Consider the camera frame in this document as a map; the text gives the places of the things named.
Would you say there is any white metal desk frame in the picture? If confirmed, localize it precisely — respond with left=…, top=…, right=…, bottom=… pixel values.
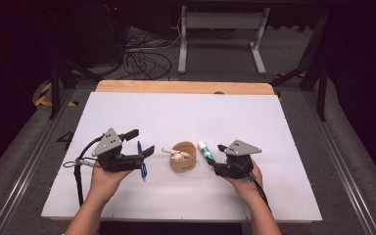
left=177, top=5, right=271, bottom=75

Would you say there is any black tripod stand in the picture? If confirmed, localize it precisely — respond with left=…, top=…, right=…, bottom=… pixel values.
left=47, top=58, right=104, bottom=120

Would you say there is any white table cover board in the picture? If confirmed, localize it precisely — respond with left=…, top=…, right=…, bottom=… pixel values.
left=40, top=91, right=323, bottom=223

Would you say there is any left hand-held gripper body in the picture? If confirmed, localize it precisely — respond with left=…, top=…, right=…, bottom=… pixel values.
left=91, top=127, right=145, bottom=173

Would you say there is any white pen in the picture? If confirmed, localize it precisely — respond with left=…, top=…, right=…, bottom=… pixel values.
left=161, top=147, right=193, bottom=160

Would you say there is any person's left hand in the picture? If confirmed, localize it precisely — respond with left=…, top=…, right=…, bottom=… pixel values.
left=88, top=164, right=134, bottom=204

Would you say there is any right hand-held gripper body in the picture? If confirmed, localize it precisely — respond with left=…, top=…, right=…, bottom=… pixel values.
left=212, top=139, right=262, bottom=180

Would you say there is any wooden pen holder cup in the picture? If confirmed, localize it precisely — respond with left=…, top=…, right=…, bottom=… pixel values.
left=169, top=140, right=198, bottom=174

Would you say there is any blue pen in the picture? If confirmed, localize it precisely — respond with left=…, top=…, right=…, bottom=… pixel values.
left=136, top=140, right=148, bottom=181

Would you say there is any person's right hand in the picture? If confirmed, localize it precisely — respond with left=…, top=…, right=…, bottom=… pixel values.
left=223, top=159, right=264, bottom=203

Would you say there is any white green glue stick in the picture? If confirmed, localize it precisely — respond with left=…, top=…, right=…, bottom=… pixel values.
left=197, top=140, right=216, bottom=163

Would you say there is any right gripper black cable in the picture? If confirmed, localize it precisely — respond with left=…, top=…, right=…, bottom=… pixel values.
left=240, top=173, right=272, bottom=213

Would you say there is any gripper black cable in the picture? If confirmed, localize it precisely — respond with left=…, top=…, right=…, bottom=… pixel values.
left=62, top=135, right=108, bottom=208
left=240, top=173, right=272, bottom=213

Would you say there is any black metal stand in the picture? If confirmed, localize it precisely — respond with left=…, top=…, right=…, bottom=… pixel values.
left=269, top=9, right=331, bottom=122

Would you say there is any black equipment case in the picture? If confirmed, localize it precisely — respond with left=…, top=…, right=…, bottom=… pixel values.
left=86, top=0, right=129, bottom=67

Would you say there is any bundle of black floor cables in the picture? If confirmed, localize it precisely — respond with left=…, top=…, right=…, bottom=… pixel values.
left=117, top=27, right=174, bottom=81

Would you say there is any yellow black hazard tape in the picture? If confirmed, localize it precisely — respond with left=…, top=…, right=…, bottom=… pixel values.
left=34, top=81, right=79, bottom=108

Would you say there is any metal floor rail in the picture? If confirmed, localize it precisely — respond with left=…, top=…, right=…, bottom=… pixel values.
left=302, top=91, right=376, bottom=235
left=0, top=87, right=76, bottom=235

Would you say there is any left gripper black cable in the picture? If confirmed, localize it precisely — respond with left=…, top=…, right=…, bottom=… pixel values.
left=62, top=135, right=108, bottom=208

